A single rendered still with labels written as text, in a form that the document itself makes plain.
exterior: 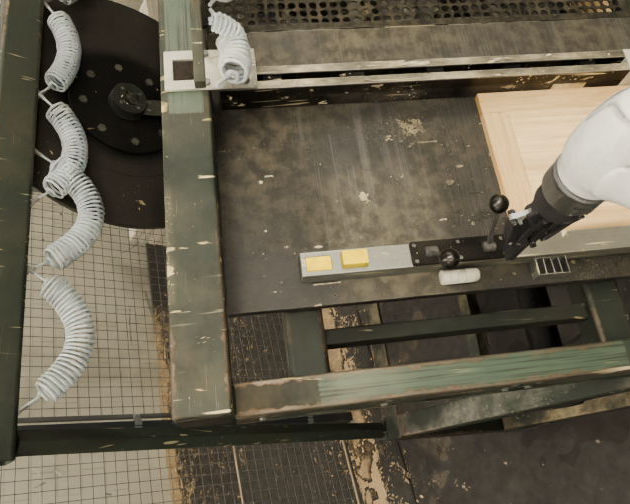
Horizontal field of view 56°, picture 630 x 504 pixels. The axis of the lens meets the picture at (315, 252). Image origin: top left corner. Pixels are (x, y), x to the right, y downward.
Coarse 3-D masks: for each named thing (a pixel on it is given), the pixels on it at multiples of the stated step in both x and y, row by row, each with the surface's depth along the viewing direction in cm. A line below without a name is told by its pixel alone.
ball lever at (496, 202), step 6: (492, 198) 111; (498, 198) 110; (504, 198) 110; (492, 204) 111; (498, 204) 110; (504, 204) 110; (492, 210) 111; (498, 210) 111; (504, 210) 111; (498, 216) 113; (492, 222) 114; (492, 228) 115; (492, 234) 116; (492, 240) 117; (486, 246) 117; (492, 246) 117
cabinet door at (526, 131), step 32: (480, 96) 137; (512, 96) 138; (544, 96) 138; (576, 96) 139; (608, 96) 140; (512, 128) 134; (544, 128) 135; (512, 160) 131; (544, 160) 132; (512, 192) 127; (576, 224) 126; (608, 224) 126
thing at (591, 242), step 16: (560, 240) 121; (576, 240) 122; (592, 240) 122; (608, 240) 122; (624, 240) 123; (304, 256) 115; (336, 256) 116; (368, 256) 116; (384, 256) 117; (400, 256) 117; (528, 256) 119; (544, 256) 121; (576, 256) 123; (592, 256) 125; (304, 272) 114; (320, 272) 114; (336, 272) 114; (352, 272) 115; (368, 272) 116; (384, 272) 117; (400, 272) 118; (416, 272) 120
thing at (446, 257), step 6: (432, 246) 116; (426, 252) 116; (432, 252) 114; (438, 252) 112; (444, 252) 106; (450, 252) 105; (456, 252) 105; (444, 258) 105; (450, 258) 105; (456, 258) 105; (444, 264) 106; (450, 264) 105; (456, 264) 105
